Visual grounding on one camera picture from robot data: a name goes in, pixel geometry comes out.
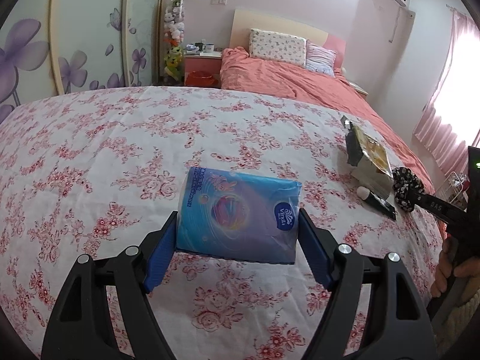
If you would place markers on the floral white pillow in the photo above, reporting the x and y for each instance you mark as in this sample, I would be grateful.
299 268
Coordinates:
279 47

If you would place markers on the green yellow plush toy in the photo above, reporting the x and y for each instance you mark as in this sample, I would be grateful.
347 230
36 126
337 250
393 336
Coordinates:
173 63

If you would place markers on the yellow gold snack box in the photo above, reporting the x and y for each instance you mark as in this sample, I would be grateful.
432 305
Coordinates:
371 165

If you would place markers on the white wire rack shelf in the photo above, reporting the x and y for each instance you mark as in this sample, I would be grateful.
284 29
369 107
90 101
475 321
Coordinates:
456 186

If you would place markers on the black white floral scrunchie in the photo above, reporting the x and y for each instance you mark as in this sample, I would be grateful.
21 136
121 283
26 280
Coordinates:
407 187

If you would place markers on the pink nightstand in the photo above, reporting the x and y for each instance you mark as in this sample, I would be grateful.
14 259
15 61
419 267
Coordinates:
362 92
209 63

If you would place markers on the pink right nightstand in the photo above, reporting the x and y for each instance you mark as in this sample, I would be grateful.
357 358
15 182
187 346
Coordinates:
362 92

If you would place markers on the clear tube of plush toys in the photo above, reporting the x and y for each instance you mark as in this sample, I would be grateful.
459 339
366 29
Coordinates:
173 33

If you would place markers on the dark green lip balm tube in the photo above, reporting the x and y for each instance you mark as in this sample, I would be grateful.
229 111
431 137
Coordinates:
377 203

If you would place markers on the pink left nightstand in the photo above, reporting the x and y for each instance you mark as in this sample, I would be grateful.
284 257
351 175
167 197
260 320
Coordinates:
209 63

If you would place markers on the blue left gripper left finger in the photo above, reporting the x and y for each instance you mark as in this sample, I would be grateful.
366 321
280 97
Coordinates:
159 248

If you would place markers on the striped pink pillow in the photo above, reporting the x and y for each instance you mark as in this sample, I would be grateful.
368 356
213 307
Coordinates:
320 59

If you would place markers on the pink window curtain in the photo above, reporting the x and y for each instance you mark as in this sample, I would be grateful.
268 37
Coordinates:
449 124

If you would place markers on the person's right hand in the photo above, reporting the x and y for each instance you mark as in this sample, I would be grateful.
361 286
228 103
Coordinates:
469 269

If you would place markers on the flower printed sliding wardrobe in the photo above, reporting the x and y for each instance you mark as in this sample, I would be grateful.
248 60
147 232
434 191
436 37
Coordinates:
54 47

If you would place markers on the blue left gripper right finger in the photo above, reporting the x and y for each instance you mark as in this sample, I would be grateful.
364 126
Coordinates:
316 244

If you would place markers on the coral pink bed duvet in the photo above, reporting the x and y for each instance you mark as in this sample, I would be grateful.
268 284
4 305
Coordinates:
241 72

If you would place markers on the blue tissue pack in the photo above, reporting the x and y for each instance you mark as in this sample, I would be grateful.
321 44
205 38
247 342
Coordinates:
239 216

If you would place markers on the beige pink headboard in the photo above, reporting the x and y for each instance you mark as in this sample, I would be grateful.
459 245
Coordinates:
245 20

